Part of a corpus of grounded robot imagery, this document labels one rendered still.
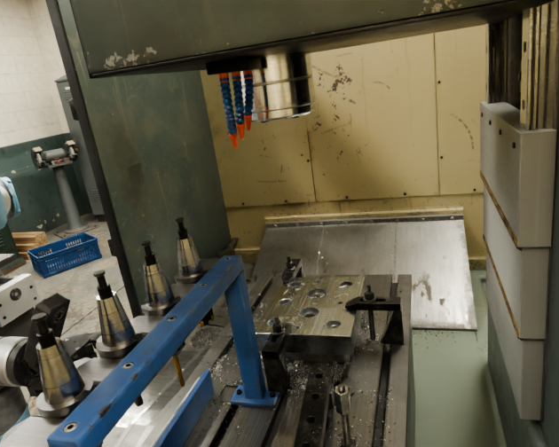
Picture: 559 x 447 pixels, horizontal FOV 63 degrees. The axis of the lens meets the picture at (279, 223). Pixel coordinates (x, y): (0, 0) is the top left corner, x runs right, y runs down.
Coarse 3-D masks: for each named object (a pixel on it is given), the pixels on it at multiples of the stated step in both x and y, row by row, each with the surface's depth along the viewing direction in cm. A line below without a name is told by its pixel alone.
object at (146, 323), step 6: (138, 318) 70; (144, 318) 70; (150, 318) 70; (156, 318) 70; (132, 324) 69; (138, 324) 69; (144, 324) 68; (150, 324) 68; (156, 324) 68; (144, 330) 67; (150, 330) 66; (144, 336) 66
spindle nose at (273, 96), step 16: (272, 64) 87; (288, 64) 87; (304, 64) 90; (256, 80) 88; (272, 80) 88; (288, 80) 88; (304, 80) 90; (256, 96) 89; (272, 96) 89; (288, 96) 89; (304, 96) 91; (256, 112) 91; (272, 112) 90; (288, 112) 90; (304, 112) 92
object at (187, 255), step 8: (184, 240) 80; (192, 240) 81; (184, 248) 80; (192, 248) 81; (184, 256) 80; (192, 256) 81; (184, 264) 81; (192, 264) 81; (200, 264) 82; (184, 272) 81; (192, 272) 81; (200, 272) 82
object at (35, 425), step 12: (24, 420) 51; (36, 420) 51; (48, 420) 50; (60, 420) 50; (12, 432) 49; (24, 432) 49; (36, 432) 49; (48, 432) 49; (0, 444) 48; (12, 444) 48; (24, 444) 47; (36, 444) 47
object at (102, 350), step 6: (138, 330) 64; (138, 336) 64; (96, 342) 63; (102, 342) 63; (132, 342) 61; (138, 342) 64; (102, 348) 61; (108, 348) 61; (114, 348) 61; (120, 348) 61; (126, 348) 61; (132, 348) 61; (102, 354) 61; (108, 354) 60; (114, 354) 60; (120, 354) 61; (126, 354) 61
